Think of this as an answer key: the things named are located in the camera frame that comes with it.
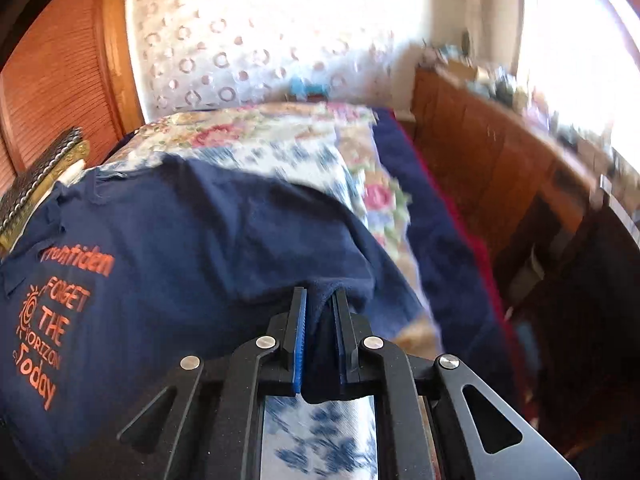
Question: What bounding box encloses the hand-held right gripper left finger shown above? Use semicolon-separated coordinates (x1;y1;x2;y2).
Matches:
65;287;308;480

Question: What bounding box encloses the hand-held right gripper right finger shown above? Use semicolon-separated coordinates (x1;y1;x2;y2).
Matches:
332;290;583;480

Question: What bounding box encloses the navy t-shirt with orange print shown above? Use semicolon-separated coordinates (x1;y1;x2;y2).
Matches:
0;152;431;480

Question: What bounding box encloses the pink floral quilt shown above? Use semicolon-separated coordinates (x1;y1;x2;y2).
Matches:
135;101;416;246

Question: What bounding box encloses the navy blanket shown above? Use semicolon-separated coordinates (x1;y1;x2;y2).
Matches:
372;106;528;413

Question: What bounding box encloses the blue floral bedsheet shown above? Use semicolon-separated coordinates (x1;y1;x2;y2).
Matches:
165;127;441;480

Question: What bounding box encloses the dark furniture piece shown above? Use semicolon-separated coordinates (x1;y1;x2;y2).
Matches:
500;195;640;466

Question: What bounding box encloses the wooden cabinet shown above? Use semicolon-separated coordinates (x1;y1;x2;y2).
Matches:
410;66;640;311

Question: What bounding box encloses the teal object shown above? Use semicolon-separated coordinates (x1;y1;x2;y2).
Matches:
286;77;329;102

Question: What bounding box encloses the cream folded cloth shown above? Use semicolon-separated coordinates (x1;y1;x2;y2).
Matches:
27;159;87;203

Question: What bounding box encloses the stack of folded cloths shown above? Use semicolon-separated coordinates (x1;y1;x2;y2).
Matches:
0;140;92;253

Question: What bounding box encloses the dark patterned folded blanket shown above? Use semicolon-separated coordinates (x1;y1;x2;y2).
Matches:
0;126;84;241

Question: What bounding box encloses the sheer curtain with circles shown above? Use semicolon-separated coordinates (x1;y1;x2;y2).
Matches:
124;0;501;122

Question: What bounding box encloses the wooden louvred wardrobe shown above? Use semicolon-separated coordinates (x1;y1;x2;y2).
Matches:
0;0;147;196

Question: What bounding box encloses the window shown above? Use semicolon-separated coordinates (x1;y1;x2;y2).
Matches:
515;0;640;153

